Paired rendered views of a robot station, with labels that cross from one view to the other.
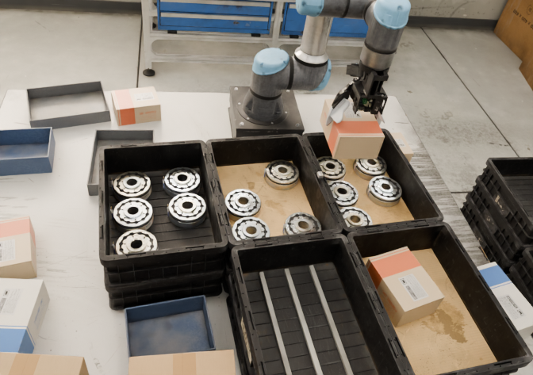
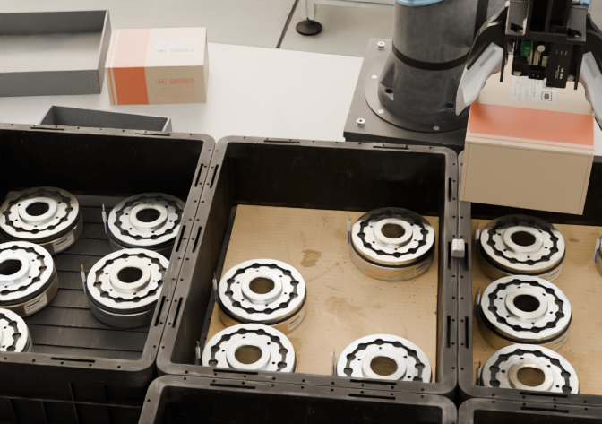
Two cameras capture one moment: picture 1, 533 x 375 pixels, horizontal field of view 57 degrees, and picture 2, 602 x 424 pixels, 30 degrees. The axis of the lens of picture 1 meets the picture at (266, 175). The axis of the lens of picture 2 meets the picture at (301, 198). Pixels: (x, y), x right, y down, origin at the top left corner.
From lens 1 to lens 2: 0.45 m
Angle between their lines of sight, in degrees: 21
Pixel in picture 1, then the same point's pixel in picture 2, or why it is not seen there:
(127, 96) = (141, 42)
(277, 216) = (340, 337)
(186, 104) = (277, 74)
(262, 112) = (414, 99)
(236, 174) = (287, 229)
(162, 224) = (70, 310)
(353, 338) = not seen: outside the picture
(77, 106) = (47, 58)
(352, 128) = (513, 124)
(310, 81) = not seen: hidden behind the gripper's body
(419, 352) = not seen: outside the picture
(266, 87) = (419, 37)
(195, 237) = (125, 350)
